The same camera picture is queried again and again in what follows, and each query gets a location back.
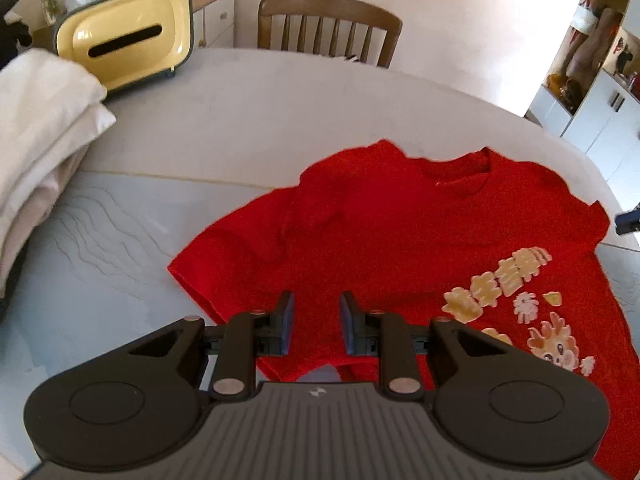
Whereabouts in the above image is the red printed t-shirt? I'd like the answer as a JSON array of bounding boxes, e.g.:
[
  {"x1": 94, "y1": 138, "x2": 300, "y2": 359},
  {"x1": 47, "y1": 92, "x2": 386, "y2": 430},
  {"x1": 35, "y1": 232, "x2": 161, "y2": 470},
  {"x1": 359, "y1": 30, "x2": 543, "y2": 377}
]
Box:
[{"x1": 169, "y1": 141, "x2": 639, "y2": 479}]

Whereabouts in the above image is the folded white clothes stack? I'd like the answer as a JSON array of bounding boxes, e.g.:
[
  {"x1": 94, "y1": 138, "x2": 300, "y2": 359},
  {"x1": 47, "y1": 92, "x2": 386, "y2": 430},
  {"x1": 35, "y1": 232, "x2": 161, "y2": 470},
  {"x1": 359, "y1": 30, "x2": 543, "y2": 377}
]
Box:
[{"x1": 1, "y1": 49, "x2": 116, "y2": 294}]

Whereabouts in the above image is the pink striped cloth on chair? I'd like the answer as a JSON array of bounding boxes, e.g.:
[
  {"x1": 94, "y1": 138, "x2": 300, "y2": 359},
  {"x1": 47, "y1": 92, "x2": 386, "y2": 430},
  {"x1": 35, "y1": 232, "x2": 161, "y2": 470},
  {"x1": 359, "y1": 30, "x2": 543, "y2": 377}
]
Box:
[{"x1": 330, "y1": 54, "x2": 367, "y2": 64}]

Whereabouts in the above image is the wooden dining chair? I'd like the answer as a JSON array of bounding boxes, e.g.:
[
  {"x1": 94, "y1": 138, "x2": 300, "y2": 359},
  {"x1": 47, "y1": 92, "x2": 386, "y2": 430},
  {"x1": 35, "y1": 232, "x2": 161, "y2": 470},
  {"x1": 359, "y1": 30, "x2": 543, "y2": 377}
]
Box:
[{"x1": 257, "y1": 0, "x2": 402, "y2": 68}]

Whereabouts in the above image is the yellow tissue box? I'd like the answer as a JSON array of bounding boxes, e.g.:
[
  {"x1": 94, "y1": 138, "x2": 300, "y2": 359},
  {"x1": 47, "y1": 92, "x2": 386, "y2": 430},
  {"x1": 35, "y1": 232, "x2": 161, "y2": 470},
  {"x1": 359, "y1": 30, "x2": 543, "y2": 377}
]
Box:
[{"x1": 52, "y1": 0, "x2": 194, "y2": 93}]

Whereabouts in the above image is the white drawer sideboard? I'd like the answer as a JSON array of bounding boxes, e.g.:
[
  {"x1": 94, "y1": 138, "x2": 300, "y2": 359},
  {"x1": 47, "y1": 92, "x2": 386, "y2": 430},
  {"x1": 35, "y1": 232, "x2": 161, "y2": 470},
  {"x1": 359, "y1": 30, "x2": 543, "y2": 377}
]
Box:
[{"x1": 192, "y1": 0, "x2": 235, "y2": 49}]

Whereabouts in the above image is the white cabinet wall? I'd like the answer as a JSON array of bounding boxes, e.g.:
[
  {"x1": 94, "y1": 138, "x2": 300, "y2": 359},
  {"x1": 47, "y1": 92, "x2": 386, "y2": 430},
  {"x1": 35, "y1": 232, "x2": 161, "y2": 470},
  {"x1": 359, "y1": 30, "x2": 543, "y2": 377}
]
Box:
[{"x1": 525, "y1": 0, "x2": 639, "y2": 210}]

